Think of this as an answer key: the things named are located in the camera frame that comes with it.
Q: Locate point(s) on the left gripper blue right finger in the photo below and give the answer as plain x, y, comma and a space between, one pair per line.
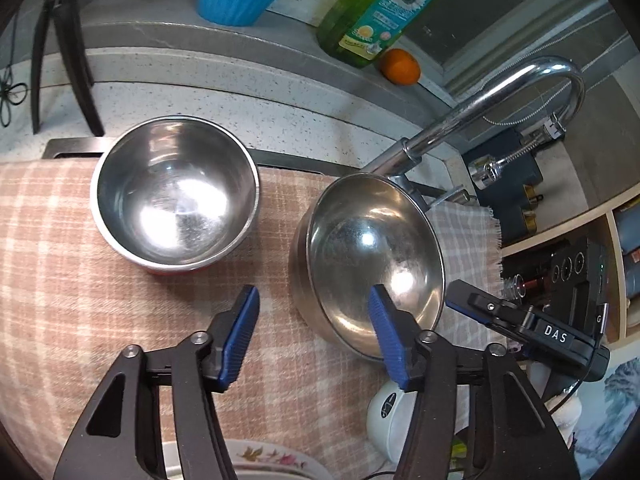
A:
511, 434

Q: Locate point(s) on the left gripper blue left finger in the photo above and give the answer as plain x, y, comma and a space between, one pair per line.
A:
118, 435

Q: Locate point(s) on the large stainless steel bowl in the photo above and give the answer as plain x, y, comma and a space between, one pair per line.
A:
364, 230

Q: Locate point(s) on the white knitted glove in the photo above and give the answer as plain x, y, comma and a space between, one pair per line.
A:
567, 416

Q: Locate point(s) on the white round lid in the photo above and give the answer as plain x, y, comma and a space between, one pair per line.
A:
388, 420

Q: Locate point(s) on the floral rimmed plate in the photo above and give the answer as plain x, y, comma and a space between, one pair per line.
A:
261, 460

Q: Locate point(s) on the beige plaid cloth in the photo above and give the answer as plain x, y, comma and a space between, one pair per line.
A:
70, 304

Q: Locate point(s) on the chrome faucet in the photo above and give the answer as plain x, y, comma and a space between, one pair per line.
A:
406, 154

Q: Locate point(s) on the red steel-lined bowl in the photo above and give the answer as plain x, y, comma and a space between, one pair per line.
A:
175, 194

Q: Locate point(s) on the orange fruit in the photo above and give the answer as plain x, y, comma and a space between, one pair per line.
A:
399, 67

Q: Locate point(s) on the green dish soap bottle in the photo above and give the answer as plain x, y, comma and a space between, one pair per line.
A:
357, 32

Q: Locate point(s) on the black tripod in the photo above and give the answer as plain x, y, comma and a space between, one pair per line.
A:
65, 17

